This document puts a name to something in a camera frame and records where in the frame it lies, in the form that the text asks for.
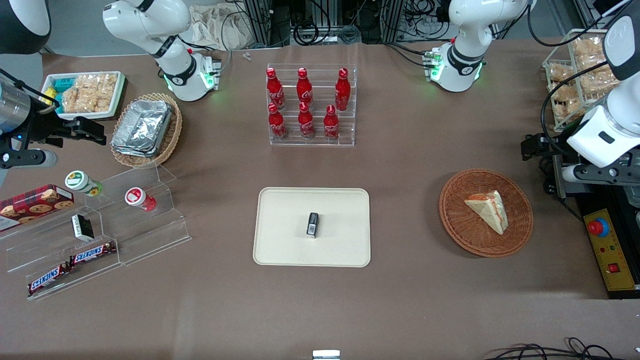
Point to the small black box with barcode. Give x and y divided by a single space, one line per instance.
312 225

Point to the Snickers chocolate bar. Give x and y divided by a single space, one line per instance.
92 253
47 279

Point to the small black and white box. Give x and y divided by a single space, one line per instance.
82 227

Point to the red cola bottle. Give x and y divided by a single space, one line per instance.
342 90
274 90
306 121
277 122
330 124
304 89

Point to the silver device at table edge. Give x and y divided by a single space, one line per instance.
326 355

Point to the green lid drink bottle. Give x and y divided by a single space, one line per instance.
80 181

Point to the triangular sandwich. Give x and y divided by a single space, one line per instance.
487 210

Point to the beige cloth bag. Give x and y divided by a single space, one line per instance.
220 27

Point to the clear acrylic bottle rack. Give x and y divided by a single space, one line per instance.
320 142

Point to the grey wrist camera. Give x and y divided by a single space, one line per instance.
25 158
595 173

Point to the oval light wicker basket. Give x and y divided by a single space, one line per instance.
170 142

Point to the white rectangular snack tray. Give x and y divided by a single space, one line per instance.
85 116

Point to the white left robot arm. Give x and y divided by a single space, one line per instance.
465 30

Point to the round brown wicker basket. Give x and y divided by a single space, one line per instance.
462 225

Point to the teal snack packet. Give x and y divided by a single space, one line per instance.
64 84

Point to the yellow snack packet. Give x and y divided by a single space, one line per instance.
49 97

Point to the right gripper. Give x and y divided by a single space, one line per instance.
44 126

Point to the clear bag of rice crackers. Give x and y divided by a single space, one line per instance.
90 92

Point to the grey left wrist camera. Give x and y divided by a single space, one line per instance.
595 173

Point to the yellow control box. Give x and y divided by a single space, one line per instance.
617 250

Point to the clear plastic container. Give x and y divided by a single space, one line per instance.
632 185

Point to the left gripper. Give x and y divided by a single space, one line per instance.
537 144

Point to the red emergency stop button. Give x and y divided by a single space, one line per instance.
598 227

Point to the cream plastic tray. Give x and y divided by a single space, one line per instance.
285 230

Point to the red cookie box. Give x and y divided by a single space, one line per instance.
30 206

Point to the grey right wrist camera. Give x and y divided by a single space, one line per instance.
25 158

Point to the stack of foil trays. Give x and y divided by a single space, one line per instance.
142 127

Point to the red lid drink bottle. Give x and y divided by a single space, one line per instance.
137 197

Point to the clear acrylic stepped shelf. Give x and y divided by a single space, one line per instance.
145 235

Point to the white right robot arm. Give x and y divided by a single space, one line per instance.
150 20

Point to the clear bag of pastries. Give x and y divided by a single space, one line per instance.
600 80
561 73
567 100
590 50

